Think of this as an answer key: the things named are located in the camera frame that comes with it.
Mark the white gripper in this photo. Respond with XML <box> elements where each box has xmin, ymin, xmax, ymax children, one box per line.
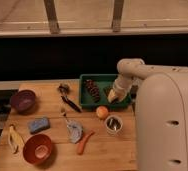
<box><xmin>108</xmin><ymin>77</ymin><xmax>131</xmax><ymax>103</ymax></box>

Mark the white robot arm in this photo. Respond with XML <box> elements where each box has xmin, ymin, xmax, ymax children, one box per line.
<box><xmin>108</xmin><ymin>58</ymin><xmax>188</xmax><ymax>171</ymax></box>

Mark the green plastic tray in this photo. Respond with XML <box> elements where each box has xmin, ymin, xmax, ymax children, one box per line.
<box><xmin>79</xmin><ymin>74</ymin><xmax>131</xmax><ymax>110</ymax></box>

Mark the blue eraser sponge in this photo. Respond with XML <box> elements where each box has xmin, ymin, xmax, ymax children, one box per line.
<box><xmin>28</xmin><ymin>117</ymin><xmax>50</xmax><ymax>134</ymax></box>

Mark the brown pine cone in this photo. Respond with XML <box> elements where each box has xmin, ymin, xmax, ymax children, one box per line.
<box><xmin>85</xmin><ymin>79</ymin><xmax>100</xmax><ymax>103</ymax></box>

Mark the orange fruit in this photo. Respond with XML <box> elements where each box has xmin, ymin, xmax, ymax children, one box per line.
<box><xmin>96</xmin><ymin>106</ymin><xmax>109</xmax><ymax>120</ymax></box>

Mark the grey crumpled cloth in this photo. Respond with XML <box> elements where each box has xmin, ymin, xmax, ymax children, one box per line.
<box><xmin>67</xmin><ymin>120</ymin><xmax>83</xmax><ymax>144</ymax></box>

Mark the orange carrot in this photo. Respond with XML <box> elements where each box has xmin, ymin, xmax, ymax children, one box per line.
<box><xmin>76</xmin><ymin>131</ymin><xmax>95</xmax><ymax>155</ymax></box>

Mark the purple bowl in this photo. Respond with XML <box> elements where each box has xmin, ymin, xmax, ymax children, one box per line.
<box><xmin>10</xmin><ymin>90</ymin><xmax>36</xmax><ymax>112</ymax></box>

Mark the red bowl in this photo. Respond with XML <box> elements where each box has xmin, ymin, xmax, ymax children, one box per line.
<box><xmin>23</xmin><ymin>134</ymin><xmax>53</xmax><ymax>165</ymax></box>

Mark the yellow banana peel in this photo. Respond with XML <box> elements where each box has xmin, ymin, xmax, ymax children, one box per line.
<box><xmin>8</xmin><ymin>124</ymin><xmax>24</xmax><ymax>154</ymax></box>

